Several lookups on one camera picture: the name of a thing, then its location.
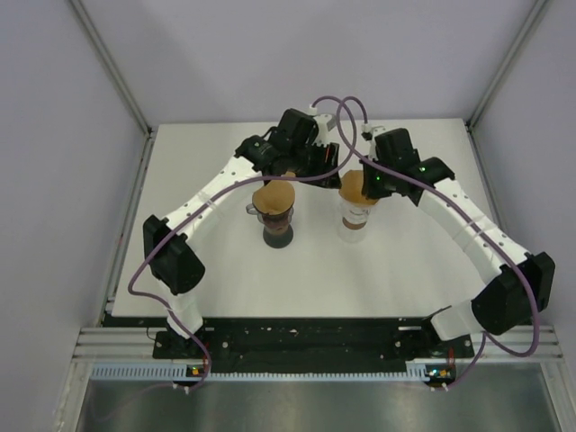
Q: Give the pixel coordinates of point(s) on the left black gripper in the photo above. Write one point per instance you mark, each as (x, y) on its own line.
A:
(328, 167)

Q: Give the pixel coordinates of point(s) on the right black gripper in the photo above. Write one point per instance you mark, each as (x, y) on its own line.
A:
(368, 190)

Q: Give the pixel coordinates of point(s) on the clear glass cup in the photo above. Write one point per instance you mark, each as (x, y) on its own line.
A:
(355, 211)

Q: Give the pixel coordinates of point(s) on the brown paper coffee filter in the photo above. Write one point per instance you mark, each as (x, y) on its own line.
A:
(274, 198)

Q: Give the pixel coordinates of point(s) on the clear plastic coffee dripper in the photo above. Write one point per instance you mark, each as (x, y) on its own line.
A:
(271, 220)

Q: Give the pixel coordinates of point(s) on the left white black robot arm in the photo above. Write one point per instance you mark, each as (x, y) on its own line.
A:
(263, 169)

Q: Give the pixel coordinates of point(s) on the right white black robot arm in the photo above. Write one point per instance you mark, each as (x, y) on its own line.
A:
(517, 282)

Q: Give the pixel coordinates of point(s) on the clear glass with brown band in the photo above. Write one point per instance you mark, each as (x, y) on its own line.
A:
(351, 227)

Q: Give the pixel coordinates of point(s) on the glass carafe with red rim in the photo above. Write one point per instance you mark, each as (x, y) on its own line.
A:
(278, 237)

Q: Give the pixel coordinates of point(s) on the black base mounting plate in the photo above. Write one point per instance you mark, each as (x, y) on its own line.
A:
(300, 346)

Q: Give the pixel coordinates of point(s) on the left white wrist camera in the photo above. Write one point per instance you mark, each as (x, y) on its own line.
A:
(325, 122)

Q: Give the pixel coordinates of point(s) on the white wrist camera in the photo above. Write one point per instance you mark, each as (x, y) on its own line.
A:
(325, 122)
(369, 133)

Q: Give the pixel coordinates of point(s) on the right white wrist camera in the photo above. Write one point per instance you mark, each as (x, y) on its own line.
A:
(369, 133)

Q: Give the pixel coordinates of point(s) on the aluminium frame rail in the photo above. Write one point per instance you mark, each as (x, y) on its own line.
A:
(122, 345)

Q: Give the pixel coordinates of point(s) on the grey slotted cable duct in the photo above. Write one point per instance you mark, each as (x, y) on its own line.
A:
(139, 372)

